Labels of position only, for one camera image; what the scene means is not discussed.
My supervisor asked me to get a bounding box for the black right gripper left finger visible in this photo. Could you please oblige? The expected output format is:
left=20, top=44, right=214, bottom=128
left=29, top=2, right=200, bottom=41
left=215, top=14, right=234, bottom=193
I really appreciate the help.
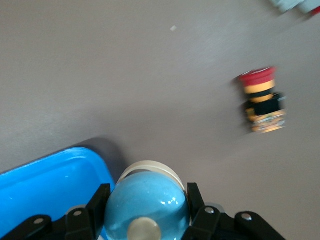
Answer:
left=0, top=183, right=112, bottom=240

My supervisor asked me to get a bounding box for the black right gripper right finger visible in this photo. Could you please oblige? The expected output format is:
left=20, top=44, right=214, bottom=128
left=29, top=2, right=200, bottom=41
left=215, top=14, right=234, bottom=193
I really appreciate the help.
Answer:
left=182, top=182, right=286, bottom=240

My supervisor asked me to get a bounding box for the blue dome bell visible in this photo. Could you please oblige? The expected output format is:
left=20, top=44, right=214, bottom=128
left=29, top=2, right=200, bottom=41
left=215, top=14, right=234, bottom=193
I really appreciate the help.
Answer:
left=104, top=160, right=191, bottom=240

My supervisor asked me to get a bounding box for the blue plastic tray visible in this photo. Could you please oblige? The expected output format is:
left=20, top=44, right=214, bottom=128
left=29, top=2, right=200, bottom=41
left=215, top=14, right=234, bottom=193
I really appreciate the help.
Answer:
left=0, top=146, right=116, bottom=240

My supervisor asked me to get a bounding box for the red yellow emergency stop button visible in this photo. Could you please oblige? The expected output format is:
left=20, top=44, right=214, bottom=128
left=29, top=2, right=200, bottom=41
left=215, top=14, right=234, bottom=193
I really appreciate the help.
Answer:
left=234, top=66, right=288, bottom=136

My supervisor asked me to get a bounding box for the table cover mat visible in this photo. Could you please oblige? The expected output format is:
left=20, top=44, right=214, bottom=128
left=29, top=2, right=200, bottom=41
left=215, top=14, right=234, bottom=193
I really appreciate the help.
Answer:
left=0, top=0, right=320, bottom=240

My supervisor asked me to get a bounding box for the white circuit breaker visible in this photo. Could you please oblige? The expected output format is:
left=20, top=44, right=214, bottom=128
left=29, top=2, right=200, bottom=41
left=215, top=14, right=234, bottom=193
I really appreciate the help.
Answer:
left=268, top=0, right=320, bottom=16

